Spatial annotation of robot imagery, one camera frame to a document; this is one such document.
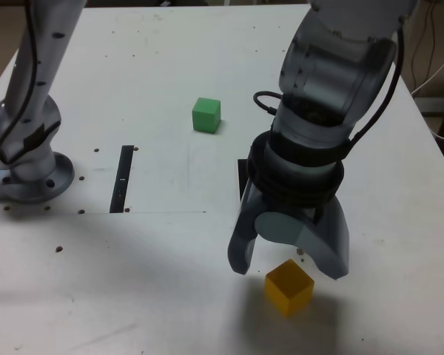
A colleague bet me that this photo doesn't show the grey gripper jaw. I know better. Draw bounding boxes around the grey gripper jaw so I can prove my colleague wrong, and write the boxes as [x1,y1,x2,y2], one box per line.
[253,199,352,281]
[226,179,268,277]

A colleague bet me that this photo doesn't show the yellow cube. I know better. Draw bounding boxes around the yellow cube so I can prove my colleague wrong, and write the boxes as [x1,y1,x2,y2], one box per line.
[263,258,316,318]

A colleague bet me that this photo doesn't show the green cube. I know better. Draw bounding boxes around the green cube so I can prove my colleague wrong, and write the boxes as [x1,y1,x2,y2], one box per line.
[191,97,222,134]

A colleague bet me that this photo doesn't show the black tape square outline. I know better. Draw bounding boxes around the black tape square outline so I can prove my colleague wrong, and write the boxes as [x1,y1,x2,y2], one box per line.
[238,158,249,203]

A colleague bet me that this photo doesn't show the black tape strip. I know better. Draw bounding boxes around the black tape strip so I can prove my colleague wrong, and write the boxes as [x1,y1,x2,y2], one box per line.
[109,144,135,214]

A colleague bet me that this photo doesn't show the black camera cable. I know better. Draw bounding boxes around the black camera cable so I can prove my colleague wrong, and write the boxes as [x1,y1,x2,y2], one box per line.
[253,27,407,149]

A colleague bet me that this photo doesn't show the thin dark cable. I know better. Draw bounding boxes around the thin dark cable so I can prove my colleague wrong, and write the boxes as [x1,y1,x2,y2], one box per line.
[411,7,430,89]
[426,1,437,82]

